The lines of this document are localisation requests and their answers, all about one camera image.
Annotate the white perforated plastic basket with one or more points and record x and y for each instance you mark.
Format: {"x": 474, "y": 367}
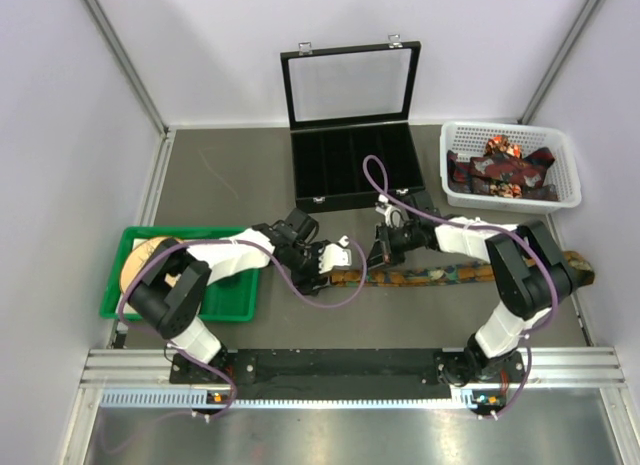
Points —
{"x": 468, "y": 139}

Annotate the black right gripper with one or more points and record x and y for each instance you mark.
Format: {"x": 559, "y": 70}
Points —
{"x": 383, "y": 251}

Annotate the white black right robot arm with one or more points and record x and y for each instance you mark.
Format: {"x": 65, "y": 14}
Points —
{"x": 530, "y": 271}

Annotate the round beige painted plate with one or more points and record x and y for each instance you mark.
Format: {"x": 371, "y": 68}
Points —
{"x": 137, "y": 258}

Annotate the green plastic tray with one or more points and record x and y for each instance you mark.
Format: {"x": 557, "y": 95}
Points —
{"x": 227, "y": 300}

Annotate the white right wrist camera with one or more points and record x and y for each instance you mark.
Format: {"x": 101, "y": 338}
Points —
{"x": 391, "y": 214}

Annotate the aluminium frame rail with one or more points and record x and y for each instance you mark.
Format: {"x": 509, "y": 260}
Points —
{"x": 561, "y": 367}

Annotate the red floral rolled tie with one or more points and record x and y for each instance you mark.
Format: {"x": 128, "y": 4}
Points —
{"x": 502, "y": 144}

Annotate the orange blue leaf-pattern tie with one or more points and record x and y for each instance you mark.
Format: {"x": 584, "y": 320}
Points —
{"x": 465, "y": 273}

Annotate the grey slotted cable duct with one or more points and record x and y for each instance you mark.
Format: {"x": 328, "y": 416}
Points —
{"x": 214, "y": 399}

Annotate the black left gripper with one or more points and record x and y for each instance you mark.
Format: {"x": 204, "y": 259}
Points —
{"x": 303, "y": 283}

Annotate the dark red patterned tie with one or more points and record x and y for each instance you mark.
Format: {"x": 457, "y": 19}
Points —
{"x": 503, "y": 176}

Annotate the black glass-lid storage case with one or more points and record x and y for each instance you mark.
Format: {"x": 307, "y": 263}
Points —
{"x": 348, "y": 111}

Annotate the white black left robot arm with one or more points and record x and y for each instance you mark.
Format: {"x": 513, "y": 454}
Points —
{"x": 171, "y": 312}

